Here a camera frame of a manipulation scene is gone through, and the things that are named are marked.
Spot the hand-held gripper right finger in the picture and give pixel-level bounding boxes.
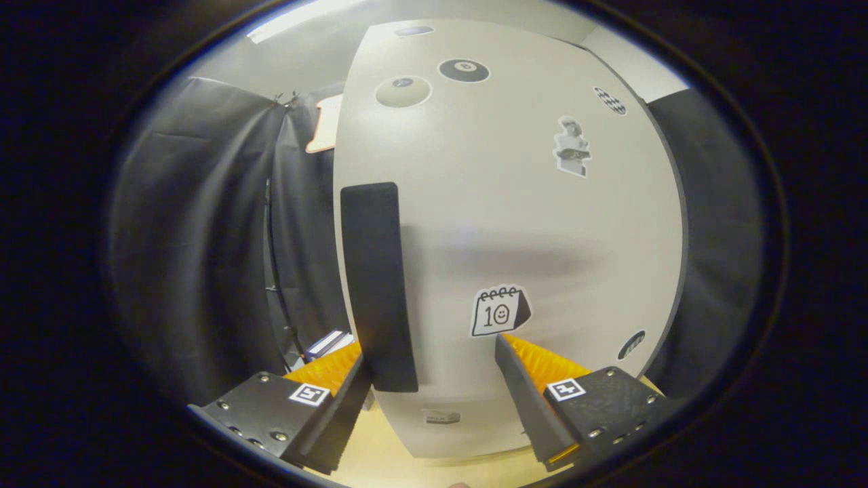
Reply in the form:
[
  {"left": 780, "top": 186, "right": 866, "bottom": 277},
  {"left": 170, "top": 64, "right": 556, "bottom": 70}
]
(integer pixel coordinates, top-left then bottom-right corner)
[{"left": 494, "top": 333, "right": 673, "bottom": 473}]

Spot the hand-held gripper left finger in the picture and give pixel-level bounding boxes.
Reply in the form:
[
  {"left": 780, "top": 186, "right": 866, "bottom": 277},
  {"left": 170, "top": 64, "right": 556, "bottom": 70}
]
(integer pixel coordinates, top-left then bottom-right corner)
[{"left": 187, "top": 341, "right": 372, "bottom": 476}]

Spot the black door handle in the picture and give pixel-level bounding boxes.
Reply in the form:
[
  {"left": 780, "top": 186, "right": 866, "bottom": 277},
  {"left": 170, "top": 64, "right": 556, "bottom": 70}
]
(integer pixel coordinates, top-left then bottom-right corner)
[{"left": 340, "top": 182, "right": 420, "bottom": 394}]

